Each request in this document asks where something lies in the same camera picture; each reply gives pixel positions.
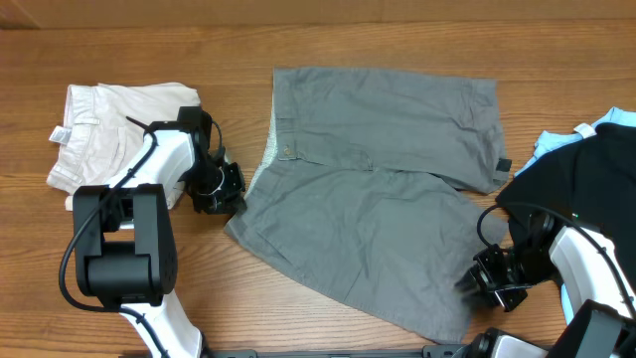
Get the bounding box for folded beige shorts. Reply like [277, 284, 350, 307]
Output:
[47, 83, 201, 208]

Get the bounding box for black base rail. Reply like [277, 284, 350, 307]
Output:
[201, 344, 471, 358]

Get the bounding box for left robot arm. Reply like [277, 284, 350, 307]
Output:
[59, 106, 246, 357]

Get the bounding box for black shirt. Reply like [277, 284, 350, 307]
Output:
[496, 123, 635, 284]

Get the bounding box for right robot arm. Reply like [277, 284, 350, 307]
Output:
[456, 212, 635, 358]

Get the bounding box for grey shorts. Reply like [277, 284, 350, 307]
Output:
[226, 68, 510, 343]

